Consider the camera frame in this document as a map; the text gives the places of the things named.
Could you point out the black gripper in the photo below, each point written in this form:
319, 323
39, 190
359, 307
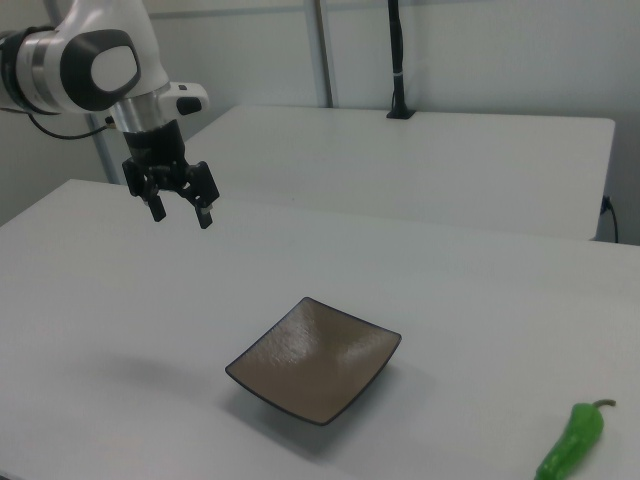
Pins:
155, 142

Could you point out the green chili pepper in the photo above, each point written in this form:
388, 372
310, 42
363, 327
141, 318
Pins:
575, 440

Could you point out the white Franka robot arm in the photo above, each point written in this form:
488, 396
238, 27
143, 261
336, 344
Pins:
142, 35

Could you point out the square brown ceramic plate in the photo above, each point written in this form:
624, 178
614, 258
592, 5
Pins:
315, 360

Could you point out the white adjacent table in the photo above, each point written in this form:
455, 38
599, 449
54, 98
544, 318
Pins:
400, 165

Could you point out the grey frame post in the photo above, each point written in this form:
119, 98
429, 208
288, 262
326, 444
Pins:
101, 150

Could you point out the silver partition post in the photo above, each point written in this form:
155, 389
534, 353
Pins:
325, 50

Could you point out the black camera stand pole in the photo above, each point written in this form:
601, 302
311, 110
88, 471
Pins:
398, 50

